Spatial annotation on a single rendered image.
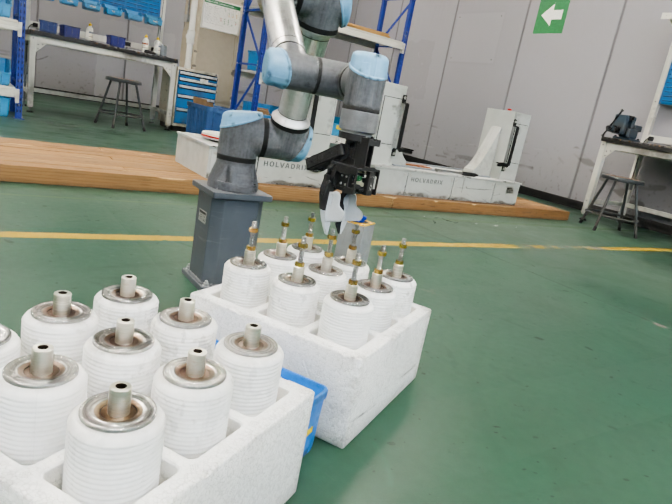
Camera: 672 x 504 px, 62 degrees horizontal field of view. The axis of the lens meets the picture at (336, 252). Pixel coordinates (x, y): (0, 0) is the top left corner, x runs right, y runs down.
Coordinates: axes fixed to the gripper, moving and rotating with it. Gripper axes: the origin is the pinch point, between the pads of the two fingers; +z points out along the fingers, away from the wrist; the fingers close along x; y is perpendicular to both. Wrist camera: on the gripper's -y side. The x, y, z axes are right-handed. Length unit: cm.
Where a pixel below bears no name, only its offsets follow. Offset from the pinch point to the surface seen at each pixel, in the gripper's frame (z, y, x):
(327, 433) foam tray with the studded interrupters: 32.7, 21.3, -14.5
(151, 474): 15, 34, -59
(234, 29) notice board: -92, -542, 359
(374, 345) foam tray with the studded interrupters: 16.6, 21.6, -6.3
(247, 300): 15.7, -3.4, -16.9
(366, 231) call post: 4.9, -10.6, 25.5
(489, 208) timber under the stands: 29, -123, 312
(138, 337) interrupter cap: 9, 15, -51
